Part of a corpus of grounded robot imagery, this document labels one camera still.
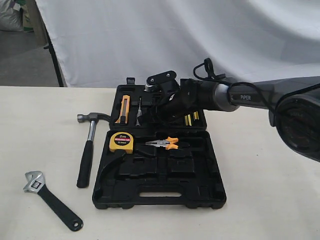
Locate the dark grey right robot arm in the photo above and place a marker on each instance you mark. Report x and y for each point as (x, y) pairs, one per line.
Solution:
(293, 105)

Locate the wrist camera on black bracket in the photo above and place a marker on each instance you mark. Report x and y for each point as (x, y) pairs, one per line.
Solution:
(164, 82)

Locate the adjustable wrench black handle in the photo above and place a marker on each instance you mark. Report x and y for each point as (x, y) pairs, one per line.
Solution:
(36, 183)

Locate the yellow black short screwdriver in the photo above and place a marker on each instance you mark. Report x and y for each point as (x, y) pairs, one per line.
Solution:
(196, 116)

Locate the claw hammer black grip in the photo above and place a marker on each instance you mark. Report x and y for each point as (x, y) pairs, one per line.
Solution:
(85, 167)

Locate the yellow black long screwdriver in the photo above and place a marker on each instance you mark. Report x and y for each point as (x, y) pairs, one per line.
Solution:
(188, 120)

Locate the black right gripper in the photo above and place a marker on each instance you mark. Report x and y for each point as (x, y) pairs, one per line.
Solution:
(172, 106)

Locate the clear test pen screwdriver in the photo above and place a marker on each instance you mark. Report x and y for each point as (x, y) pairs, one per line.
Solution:
(139, 112)

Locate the black backdrop stand pole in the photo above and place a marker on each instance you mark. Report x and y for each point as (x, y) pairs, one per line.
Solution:
(53, 55)

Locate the white sack bag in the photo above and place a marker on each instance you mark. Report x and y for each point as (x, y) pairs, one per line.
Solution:
(10, 16)

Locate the orange handled pliers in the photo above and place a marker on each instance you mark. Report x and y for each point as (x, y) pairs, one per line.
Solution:
(168, 143)

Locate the black plastic tool case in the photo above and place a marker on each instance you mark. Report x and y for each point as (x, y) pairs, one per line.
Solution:
(151, 175)

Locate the green printed bag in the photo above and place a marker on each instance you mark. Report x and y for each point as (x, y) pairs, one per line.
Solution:
(26, 20)

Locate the yellow tape measure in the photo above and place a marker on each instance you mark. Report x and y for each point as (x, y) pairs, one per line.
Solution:
(121, 141)

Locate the white backdrop cloth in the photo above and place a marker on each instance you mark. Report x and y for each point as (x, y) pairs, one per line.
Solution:
(99, 43)

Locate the orange utility knife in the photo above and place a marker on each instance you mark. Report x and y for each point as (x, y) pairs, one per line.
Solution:
(124, 110)

